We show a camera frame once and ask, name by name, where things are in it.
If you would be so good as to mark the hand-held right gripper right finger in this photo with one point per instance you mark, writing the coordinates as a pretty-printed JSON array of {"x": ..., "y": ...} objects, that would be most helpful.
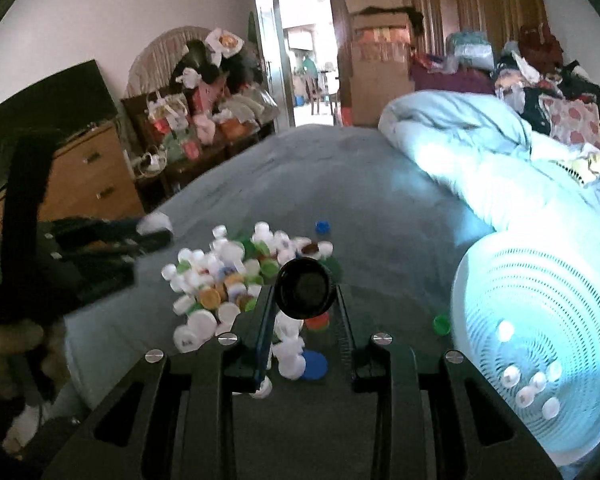
[{"x": 350, "y": 360}]

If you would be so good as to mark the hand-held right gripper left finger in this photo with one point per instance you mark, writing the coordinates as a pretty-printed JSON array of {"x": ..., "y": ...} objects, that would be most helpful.
[{"x": 262, "y": 340}]

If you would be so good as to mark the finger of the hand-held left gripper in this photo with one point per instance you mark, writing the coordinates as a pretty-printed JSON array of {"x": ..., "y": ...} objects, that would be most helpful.
[
  {"x": 100, "y": 225},
  {"x": 140, "y": 246}
]

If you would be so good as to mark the single white bottle cap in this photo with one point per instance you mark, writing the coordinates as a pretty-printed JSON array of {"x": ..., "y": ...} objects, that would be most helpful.
[{"x": 154, "y": 222}]

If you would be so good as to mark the black bottle cap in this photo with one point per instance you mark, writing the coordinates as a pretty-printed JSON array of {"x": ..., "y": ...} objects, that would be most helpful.
[{"x": 305, "y": 287}]

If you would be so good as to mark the pile of mixed bottle caps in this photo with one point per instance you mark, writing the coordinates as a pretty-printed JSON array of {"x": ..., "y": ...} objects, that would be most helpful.
[{"x": 220, "y": 270}]

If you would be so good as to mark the group of white caps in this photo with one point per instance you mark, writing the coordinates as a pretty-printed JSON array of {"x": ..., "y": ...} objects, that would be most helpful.
[{"x": 511, "y": 375}]

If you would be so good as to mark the white plastic basket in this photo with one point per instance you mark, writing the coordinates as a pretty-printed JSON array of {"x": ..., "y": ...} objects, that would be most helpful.
[{"x": 530, "y": 285}]

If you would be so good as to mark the large blue bottle cap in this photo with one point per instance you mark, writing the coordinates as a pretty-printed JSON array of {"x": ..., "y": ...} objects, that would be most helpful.
[{"x": 314, "y": 365}]

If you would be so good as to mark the wooden dresser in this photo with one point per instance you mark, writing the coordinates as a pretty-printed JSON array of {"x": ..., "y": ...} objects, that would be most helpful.
[{"x": 95, "y": 175}]

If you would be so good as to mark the orange bottle cap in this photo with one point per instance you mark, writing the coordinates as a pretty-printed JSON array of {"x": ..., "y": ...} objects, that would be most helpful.
[{"x": 316, "y": 322}]

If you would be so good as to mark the white power strip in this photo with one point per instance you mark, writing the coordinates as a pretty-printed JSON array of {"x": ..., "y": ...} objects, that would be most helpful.
[{"x": 152, "y": 162}]

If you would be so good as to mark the green bottle cap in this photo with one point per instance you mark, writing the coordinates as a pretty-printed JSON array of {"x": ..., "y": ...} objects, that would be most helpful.
[{"x": 441, "y": 325}]

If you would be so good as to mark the small blue bottle cap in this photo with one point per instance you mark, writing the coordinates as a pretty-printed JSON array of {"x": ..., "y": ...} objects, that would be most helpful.
[{"x": 322, "y": 226}]

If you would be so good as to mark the black television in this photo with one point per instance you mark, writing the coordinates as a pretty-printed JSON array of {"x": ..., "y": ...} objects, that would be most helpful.
[{"x": 40, "y": 100}]

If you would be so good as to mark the wicker chair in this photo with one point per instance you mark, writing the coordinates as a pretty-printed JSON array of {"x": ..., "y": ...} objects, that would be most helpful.
[{"x": 155, "y": 55}]

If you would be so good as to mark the wooden dining chair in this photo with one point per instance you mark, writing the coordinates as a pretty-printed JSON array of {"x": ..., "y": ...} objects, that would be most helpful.
[{"x": 316, "y": 90}]

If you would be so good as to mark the room door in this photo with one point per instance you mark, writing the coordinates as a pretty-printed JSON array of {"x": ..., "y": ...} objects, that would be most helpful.
[{"x": 267, "y": 35}]

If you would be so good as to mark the light blue duvet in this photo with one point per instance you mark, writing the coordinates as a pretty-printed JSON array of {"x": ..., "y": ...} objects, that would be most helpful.
[{"x": 455, "y": 130}]

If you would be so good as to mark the large cardboard box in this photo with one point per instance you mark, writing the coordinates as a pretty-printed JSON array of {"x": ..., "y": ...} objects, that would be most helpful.
[{"x": 380, "y": 85}]

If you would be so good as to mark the yellow patterned cloth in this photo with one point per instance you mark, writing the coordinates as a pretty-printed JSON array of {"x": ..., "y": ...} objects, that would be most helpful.
[{"x": 587, "y": 167}]

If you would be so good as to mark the red printed cardboard box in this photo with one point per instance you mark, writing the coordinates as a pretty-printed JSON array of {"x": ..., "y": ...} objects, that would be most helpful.
[{"x": 380, "y": 27}]

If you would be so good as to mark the red floral cloth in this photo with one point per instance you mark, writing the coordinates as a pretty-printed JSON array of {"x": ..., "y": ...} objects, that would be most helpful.
[{"x": 575, "y": 125}]

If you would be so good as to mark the heap of dark clothes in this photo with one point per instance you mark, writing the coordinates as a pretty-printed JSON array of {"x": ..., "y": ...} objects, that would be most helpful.
[{"x": 530, "y": 70}]

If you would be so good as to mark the brown curtain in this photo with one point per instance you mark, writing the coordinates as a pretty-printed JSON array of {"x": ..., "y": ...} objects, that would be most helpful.
[{"x": 455, "y": 0}]

